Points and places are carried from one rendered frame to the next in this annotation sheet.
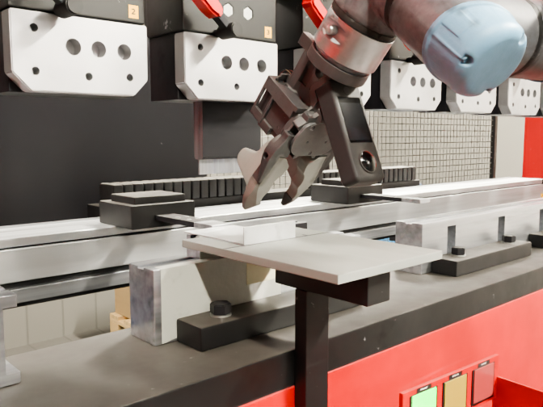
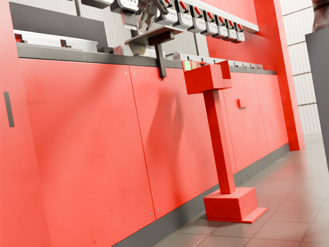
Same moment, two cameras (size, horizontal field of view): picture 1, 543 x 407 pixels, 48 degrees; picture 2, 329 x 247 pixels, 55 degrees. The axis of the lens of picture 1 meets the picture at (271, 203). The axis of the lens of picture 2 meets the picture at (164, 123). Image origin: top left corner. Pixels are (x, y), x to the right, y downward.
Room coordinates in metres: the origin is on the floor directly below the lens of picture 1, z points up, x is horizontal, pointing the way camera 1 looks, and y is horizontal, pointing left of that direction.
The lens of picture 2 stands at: (-0.92, 0.34, 0.54)
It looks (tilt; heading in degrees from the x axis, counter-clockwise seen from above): 0 degrees down; 348
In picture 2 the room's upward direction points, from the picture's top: 10 degrees counter-clockwise
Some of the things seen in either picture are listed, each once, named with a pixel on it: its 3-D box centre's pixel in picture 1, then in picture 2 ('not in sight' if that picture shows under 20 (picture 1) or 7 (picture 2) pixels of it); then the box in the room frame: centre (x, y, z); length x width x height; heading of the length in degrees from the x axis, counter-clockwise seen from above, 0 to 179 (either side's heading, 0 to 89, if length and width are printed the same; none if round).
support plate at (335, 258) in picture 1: (305, 249); (154, 36); (0.72, -0.04, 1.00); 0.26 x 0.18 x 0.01; 42
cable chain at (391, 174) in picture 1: (359, 176); not in sight; (1.64, -0.24, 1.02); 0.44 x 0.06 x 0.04; 132
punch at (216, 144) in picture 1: (228, 138); (129, 20); (0.83, 0.06, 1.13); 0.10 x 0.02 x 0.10; 132
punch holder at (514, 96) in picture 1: (507, 77); (195, 19); (1.35, -0.52, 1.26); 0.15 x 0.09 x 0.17; 132
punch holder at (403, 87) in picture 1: (397, 62); (164, 10); (1.08, -0.22, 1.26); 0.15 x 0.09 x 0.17; 132
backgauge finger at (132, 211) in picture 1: (171, 211); (113, 49); (0.95, 0.16, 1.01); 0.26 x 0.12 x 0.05; 42
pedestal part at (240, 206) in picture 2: not in sight; (235, 203); (0.64, -0.29, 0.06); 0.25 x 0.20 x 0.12; 39
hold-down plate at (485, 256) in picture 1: (484, 256); not in sight; (1.19, -0.43, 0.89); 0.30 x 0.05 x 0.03; 132
